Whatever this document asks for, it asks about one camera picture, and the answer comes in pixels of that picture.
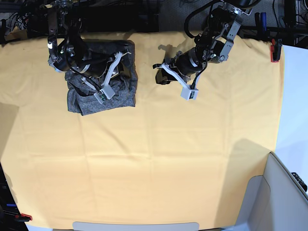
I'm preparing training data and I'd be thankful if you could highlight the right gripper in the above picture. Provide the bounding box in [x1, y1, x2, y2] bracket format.
[79, 51, 131, 81]

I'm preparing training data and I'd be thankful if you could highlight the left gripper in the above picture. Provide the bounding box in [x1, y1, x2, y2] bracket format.
[155, 49, 205, 85]

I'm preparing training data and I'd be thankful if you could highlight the grey long-sleeve shirt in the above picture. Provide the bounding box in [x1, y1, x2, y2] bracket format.
[65, 40, 138, 116]

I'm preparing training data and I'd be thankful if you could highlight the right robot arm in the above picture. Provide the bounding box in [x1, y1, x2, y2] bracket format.
[47, 0, 134, 81]

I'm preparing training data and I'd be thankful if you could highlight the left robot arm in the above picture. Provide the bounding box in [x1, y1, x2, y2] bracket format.
[153, 0, 259, 88]

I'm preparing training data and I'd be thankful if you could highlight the yellow table cloth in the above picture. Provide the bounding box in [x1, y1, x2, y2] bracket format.
[0, 32, 284, 229]

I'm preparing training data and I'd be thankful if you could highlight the red-black clamp right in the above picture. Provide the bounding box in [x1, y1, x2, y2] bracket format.
[270, 38, 282, 63]

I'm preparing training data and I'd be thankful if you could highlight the red-black clamp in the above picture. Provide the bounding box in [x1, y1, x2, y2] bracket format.
[270, 38, 282, 63]
[14, 214, 32, 222]

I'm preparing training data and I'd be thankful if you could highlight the white plastic bin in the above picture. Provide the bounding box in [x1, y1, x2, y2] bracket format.
[233, 153, 308, 231]

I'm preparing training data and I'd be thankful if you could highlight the red-black clamp left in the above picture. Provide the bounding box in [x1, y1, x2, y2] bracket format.
[14, 214, 32, 222]

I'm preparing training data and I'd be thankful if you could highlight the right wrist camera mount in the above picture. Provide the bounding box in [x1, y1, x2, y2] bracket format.
[81, 50, 132, 104]

